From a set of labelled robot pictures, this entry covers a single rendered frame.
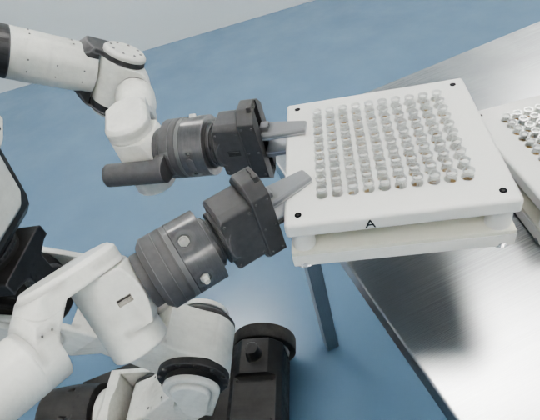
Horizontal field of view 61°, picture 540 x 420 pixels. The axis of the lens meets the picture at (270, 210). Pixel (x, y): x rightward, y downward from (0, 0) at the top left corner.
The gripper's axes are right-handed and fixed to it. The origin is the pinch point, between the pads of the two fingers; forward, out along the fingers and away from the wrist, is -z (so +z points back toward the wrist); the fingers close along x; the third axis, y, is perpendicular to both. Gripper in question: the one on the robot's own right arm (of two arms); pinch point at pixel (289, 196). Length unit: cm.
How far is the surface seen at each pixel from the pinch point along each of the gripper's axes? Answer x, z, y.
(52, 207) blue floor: 97, 59, -188
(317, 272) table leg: 61, -14, -34
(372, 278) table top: 18.2, -7.0, 4.3
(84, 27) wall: 66, -10, -347
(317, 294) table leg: 70, -12, -34
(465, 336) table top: 18.5, -10.2, 18.1
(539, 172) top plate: 11.7, -32.9, 9.1
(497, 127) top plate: 11.6, -37.4, -1.8
